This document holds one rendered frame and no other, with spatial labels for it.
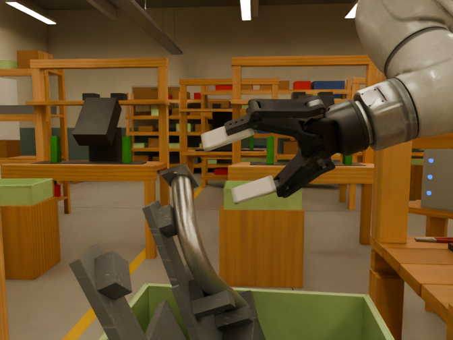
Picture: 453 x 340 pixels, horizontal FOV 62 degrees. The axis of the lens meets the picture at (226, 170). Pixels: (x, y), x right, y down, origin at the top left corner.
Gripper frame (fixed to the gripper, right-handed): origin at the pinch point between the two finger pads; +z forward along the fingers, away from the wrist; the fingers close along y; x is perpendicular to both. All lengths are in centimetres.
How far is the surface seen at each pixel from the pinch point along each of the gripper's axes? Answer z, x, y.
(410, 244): -39, -16, -83
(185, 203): 6.5, 4.4, 1.1
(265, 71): -53, -840, -626
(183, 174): 6.3, -1.1, 1.0
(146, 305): 24.1, 7.0, -20.8
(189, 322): 11.2, 17.2, -7.9
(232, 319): 7.6, 14.7, -18.5
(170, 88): 215, -866, -583
